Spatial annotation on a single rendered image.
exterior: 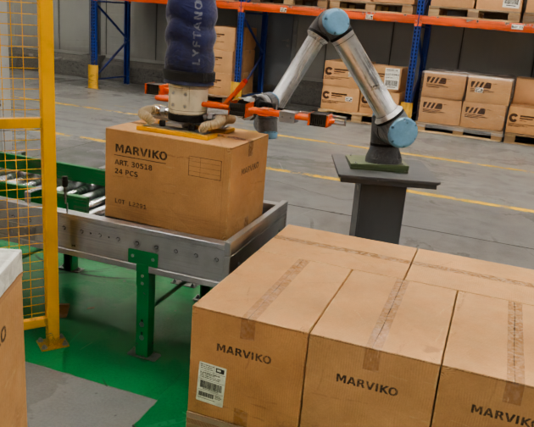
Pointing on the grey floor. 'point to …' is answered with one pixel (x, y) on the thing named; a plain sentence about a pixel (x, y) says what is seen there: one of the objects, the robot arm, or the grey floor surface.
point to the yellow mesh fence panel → (45, 24)
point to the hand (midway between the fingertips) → (246, 109)
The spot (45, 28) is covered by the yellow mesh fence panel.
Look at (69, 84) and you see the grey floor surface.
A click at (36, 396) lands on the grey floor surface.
